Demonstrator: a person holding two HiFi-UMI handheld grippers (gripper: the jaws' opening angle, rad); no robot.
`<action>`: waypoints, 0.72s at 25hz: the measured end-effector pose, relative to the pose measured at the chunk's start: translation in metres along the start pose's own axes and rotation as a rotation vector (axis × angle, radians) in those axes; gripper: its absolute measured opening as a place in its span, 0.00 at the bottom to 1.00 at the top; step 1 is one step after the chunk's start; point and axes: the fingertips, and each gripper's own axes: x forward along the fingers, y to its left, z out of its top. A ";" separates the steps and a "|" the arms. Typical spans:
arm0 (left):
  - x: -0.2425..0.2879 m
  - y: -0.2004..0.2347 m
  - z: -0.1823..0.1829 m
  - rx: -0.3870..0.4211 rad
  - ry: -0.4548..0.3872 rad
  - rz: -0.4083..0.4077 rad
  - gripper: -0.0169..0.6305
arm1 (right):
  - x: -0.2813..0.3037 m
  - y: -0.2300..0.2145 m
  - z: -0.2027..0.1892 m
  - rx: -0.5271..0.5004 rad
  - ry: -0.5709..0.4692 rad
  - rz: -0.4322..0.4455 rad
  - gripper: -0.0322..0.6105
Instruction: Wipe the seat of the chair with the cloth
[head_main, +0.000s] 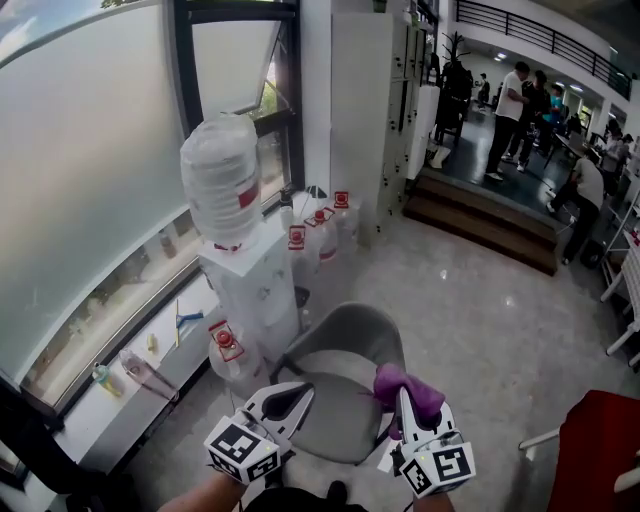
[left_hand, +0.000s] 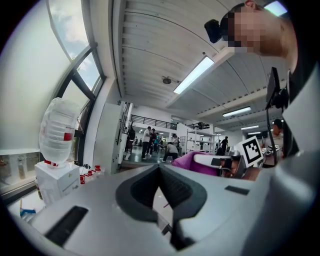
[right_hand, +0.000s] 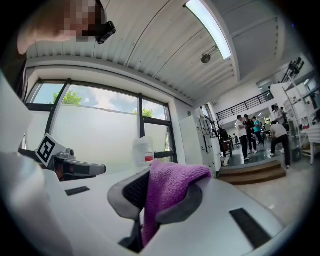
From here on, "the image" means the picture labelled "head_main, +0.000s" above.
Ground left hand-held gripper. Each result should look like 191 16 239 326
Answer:
203 381 317 486

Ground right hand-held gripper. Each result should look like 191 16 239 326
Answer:
389 386 477 499

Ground purple cloth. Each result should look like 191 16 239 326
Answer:
372 362 447 442

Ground grey chair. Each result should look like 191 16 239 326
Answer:
269 301 408 466

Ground person's right forearm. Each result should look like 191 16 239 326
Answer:
409 486 457 512

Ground person's left forearm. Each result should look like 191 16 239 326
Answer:
156 468 247 512

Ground red chair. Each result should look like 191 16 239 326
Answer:
517 389 640 512

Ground clear water jug red cap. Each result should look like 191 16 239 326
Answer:
287 224 322 291
332 190 362 256
207 319 267 397
303 207 340 281

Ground person's dark clothing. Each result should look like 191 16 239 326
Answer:
243 479 372 512

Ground white water dispenser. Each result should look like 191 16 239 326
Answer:
197 228 302 362

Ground blue yellow window squeegee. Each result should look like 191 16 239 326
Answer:
173 298 206 347

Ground pink drinking bottle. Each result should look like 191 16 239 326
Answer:
118 348 180 402

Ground green yellow bottle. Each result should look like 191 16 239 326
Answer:
91 362 124 398

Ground black-capped spray bottle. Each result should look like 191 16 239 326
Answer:
278 188 295 227

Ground wooden steps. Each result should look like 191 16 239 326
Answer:
401 174 560 277

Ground large clear water bottle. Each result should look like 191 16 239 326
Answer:
179 111 264 252

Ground white metal rack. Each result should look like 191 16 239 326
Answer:
598 187 640 357

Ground white locker cabinet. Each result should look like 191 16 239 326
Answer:
330 11 407 250

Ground black coat stand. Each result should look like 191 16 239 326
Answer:
432 31 475 147

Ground black balcony railing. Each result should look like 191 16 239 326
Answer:
453 0 633 100

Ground black window frame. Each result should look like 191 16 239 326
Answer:
171 0 307 211

